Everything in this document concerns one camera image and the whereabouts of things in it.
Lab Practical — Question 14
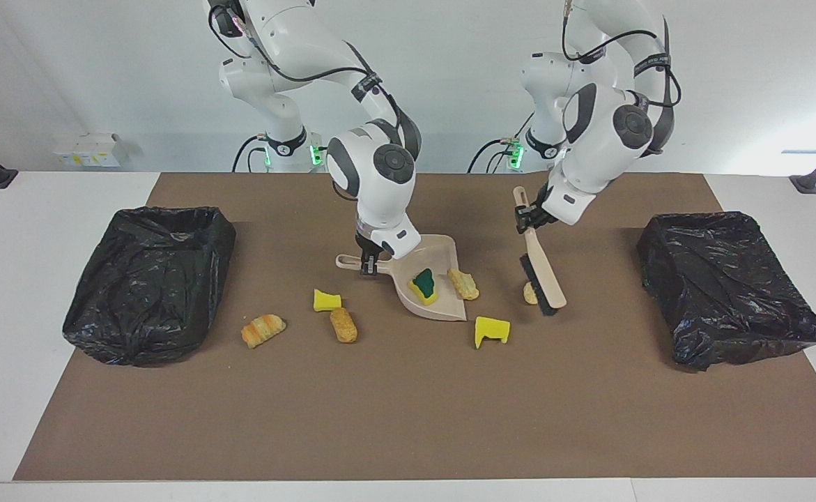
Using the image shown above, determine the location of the yellow sponge with green layer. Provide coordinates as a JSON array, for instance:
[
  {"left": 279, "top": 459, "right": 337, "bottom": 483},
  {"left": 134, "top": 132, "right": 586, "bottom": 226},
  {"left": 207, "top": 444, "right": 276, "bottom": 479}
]
[{"left": 411, "top": 268, "right": 440, "bottom": 307}]

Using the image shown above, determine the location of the beige brush with black bristles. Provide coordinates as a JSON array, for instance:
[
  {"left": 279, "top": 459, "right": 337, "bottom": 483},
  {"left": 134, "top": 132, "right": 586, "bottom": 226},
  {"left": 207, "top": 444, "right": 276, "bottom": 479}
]
[{"left": 512, "top": 185, "right": 568, "bottom": 317}]

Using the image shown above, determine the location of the beige plastic dustpan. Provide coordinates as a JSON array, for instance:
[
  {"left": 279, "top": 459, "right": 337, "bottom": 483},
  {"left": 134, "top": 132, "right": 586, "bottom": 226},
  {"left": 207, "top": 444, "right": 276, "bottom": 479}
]
[{"left": 335, "top": 234, "right": 468, "bottom": 323}]

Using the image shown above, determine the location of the brown oval bread roll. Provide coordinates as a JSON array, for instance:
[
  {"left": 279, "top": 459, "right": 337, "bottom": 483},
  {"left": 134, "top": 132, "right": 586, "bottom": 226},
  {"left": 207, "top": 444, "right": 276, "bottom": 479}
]
[{"left": 330, "top": 307, "right": 358, "bottom": 344}]

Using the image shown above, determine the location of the lumpy beige bread piece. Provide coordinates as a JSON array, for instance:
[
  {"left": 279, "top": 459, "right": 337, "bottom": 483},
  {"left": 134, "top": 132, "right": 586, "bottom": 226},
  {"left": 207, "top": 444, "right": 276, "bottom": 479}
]
[{"left": 447, "top": 268, "right": 481, "bottom": 301}]

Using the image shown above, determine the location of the notched yellow sponge piece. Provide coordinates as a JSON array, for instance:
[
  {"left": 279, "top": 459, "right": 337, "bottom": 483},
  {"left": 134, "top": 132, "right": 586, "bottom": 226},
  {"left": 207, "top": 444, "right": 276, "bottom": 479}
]
[{"left": 475, "top": 317, "right": 511, "bottom": 349}]

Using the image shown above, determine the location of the orange striped croissant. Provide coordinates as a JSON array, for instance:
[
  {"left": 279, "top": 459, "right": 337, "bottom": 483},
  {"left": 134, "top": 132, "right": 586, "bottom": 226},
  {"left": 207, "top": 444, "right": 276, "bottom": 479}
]
[{"left": 241, "top": 314, "right": 287, "bottom": 349}]

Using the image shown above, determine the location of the black bag lined bin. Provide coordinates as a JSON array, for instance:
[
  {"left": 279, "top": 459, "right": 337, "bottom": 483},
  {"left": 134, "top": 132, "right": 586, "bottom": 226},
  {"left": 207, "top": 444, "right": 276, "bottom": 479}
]
[
  {"left": 62, "top": 206, "right": 237, "bottom": 367},
  {"left": 636, "top": 211, "right": 816, "bottom": 372}
]

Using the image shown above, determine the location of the large brown table mat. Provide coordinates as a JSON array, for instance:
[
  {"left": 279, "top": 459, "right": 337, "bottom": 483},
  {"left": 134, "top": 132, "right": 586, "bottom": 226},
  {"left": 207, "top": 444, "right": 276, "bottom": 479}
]
[{"left": 14, "top": 172, "right": 816, "bottom": 482}]

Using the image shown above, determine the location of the black base cable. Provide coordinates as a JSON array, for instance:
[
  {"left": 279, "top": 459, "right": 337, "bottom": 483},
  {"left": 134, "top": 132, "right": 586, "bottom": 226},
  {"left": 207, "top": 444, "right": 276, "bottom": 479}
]
[
  {"left": 232, "top": 134, "right": 270, "bottom": 173},
  {"left": 467, "top": 112, "right": 537, "bottom": 173}
]

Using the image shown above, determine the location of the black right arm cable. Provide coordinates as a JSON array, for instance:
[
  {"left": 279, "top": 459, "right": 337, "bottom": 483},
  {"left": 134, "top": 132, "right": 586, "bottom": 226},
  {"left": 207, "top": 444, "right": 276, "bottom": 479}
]
[{"left": 206, "top": 0, "right": 422, "bottom": 161}]

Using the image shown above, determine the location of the white wall box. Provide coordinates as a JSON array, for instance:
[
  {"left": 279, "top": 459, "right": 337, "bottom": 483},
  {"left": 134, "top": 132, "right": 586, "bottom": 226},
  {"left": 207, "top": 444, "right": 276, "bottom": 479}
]
[{"left": 52, "top": 132, "right": 128, "bottom": 168}]

